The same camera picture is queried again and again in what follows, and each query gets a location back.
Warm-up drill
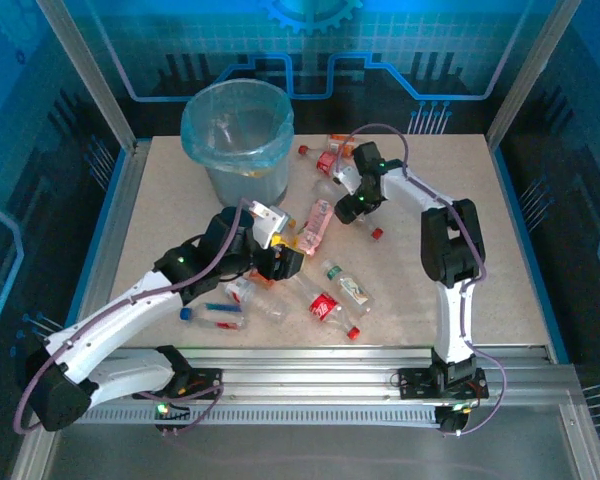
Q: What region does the pink label plastic bottle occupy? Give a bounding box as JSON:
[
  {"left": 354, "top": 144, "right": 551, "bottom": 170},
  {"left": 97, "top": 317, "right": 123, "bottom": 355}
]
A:
[{"left": 295, "top": 198, "right": 335, "bottom": 256}]

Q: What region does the clear bottle with red cap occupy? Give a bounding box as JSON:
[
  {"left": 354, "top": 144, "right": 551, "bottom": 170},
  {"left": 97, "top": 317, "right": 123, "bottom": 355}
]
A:
[{"left": 314, "top": 179, "right": 385, "bottom": 241}]

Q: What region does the clear bottle red white label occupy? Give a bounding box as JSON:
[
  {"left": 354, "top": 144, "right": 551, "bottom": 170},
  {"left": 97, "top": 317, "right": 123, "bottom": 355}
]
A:
[{"left": 223, "top": 276, "right": 287, "bottom": 322}]

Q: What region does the red label cola bottle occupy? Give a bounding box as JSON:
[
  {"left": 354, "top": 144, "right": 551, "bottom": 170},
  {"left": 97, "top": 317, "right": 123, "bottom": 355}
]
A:
[
  {"left": 297, "top": 143, "right": 342, "bottom": 179},
  {"left": 290, "top": 272, "right": 362, "bottom": 342}
]

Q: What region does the green cap clear bottle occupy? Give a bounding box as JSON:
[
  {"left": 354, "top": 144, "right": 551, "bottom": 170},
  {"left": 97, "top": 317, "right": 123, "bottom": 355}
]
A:
[{"left": 320, "top": 259, "right": 375, "bottom": 317}]

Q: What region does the blue cap clear bottle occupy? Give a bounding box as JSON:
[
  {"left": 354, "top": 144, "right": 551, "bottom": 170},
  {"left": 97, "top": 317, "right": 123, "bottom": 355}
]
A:
[{"left": 179, "top": 301, "right": 249, "bottom": 331}]

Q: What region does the black connector box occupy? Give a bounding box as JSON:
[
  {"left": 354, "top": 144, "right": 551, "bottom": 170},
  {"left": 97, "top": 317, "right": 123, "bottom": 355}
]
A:
[
  {"left": 152, "top": 399, "right": 191, "bottom": 434},
  {"left": 437, "top": 404, "right": 474, "bottom": 435}
]

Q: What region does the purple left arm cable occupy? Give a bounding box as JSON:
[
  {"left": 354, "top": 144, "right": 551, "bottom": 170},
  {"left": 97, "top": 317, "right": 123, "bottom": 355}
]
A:
[{"left": 12, "top": 197, "right": 254, "bottom": 436}]

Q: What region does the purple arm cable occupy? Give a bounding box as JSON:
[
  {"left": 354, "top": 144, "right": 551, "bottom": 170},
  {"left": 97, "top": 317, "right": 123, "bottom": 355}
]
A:
[
  {"left": 333, "top": 123, "right": 509, "bottom": 436},
  {"left": 12, "top": 197, "right": 254, "bottom": 436}
]

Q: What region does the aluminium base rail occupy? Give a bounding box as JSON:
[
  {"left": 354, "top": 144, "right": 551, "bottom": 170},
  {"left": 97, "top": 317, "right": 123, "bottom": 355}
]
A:
[{"left": 74, "top": 343, "right": 581, "bottom": 429}]

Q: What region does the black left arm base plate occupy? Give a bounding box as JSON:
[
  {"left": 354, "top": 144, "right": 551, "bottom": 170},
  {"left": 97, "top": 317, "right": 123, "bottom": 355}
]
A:
[{"left": 187, "top": 367, "right": 225, "bottom": 401}]

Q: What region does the grey slotted cable duct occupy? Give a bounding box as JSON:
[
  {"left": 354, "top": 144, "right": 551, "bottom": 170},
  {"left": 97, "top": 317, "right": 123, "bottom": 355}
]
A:
[{"left": 77, "top": 403, "right": 444, "bottom": 427}]

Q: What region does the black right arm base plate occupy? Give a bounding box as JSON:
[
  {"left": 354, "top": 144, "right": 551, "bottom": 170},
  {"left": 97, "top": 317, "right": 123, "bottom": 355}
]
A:
[{"left": 397, "top": 367, "right": 489, "bottom": 401}]

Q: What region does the aluminium frame post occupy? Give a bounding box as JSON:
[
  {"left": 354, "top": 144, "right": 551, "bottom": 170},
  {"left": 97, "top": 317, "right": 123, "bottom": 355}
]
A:
[
  {"left": 35, "top": 0, "right": 140, "bottom": 151},
  {"left": 485, "top": 0, "right": 582, "bottom": 146}
]

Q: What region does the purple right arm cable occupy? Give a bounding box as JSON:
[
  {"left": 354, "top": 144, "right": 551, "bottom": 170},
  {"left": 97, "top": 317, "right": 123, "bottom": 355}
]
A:
[{"left": 333, "top": 123, "right": 509, "bottom": 436}]

